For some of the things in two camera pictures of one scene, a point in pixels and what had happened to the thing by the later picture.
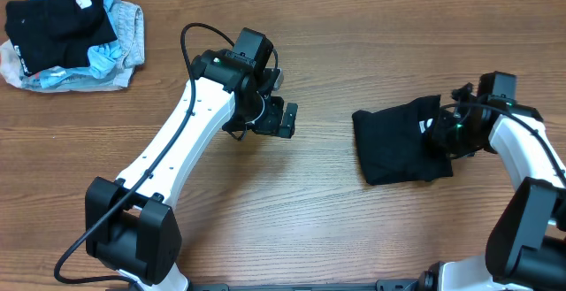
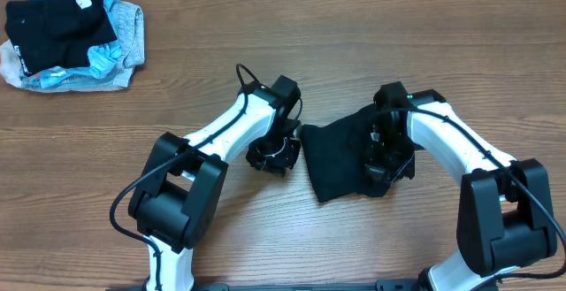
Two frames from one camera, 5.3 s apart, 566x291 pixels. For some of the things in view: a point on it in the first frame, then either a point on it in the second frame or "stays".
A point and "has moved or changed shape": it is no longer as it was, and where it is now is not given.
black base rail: (384, 285) stays
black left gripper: (274, 118) to (274, 156)
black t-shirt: (393, 148) has moved or changed shape
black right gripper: (436, 128) to (386, 163)
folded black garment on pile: (58, 32) stays
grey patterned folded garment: (131, 33) stays
